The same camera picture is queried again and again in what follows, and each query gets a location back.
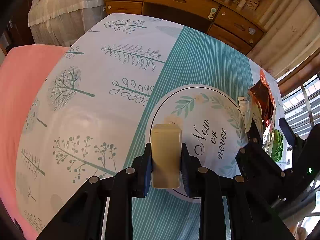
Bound beige small box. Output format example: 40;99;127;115
150;124;182;189

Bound wooden dresser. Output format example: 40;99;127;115
105;0;266;55

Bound pink blanket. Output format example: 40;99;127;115
1;44;68;239

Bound foil snack wrapper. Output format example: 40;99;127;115
244;69;276;156

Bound metal window grille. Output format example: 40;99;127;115
283;74;320;139

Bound tree patterned bedsheet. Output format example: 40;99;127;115
15;12;293;240

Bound white eye drop box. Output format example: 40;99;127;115
238;96;250;122

